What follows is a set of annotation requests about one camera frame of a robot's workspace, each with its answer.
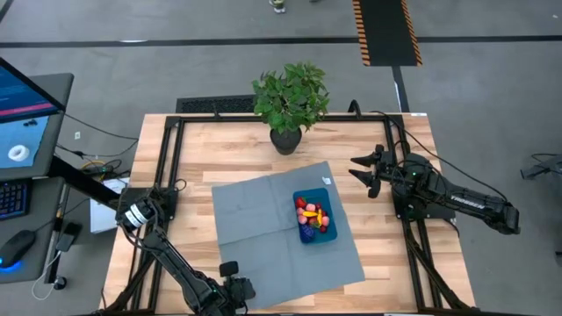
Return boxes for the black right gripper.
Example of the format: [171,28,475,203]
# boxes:
[349,144,399,199]

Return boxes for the blue plastic tupperware container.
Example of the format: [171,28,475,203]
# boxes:
[292,187,339,245]

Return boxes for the grey cloth mat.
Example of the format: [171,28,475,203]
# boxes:
[211,161,366,311]

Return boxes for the green tree in black pot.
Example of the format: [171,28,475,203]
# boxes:
[251,61,330,156]

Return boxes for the black floor mat orange stripes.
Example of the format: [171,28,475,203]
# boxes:
[351,0,423,68]

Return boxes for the white paper sheets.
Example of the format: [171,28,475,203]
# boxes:
[90,176,131,234]

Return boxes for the black floor vent grille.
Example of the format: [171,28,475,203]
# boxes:
[175,94,256,114]

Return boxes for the black smartphone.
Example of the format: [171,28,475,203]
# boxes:
[55,222,83,254]

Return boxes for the black monitor support beam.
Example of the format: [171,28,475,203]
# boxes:
[47,155,128,207]

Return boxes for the black computer mouse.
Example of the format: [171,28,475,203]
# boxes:
[0,229,37,269]

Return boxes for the black keyboard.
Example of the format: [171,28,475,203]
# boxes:
[0,179,32,220]

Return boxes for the tilted computer monitor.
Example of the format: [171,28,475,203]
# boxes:
[0,107,67,181]

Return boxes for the black workstation desk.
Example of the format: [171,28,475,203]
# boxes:
[0,72,76,284]

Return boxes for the black laptop screen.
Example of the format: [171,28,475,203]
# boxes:
[0,56,67,124]

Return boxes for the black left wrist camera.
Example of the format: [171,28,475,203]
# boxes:
[219,261,241,278]

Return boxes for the black aluminium table frame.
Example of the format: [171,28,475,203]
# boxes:
[103,111,479,315]

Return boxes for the white charging cable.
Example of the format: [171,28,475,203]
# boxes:
[31,249,62,302]

